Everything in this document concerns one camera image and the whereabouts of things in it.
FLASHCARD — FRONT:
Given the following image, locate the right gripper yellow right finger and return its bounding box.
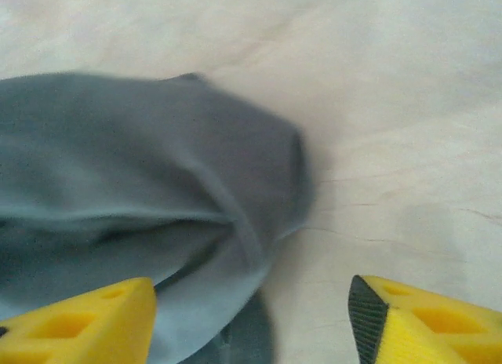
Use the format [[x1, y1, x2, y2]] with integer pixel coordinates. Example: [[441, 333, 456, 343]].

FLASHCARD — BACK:
[[348, 275, 502, 364]]

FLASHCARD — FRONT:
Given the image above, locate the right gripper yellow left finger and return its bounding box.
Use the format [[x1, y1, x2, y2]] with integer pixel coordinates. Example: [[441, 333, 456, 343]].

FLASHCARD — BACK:
[[0, 277, 158, 364]]

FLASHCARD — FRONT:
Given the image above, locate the grey-blue t-shirt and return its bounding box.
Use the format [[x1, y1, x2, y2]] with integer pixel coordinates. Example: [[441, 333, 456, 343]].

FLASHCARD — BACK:
[[0, 71, 319, 364]]

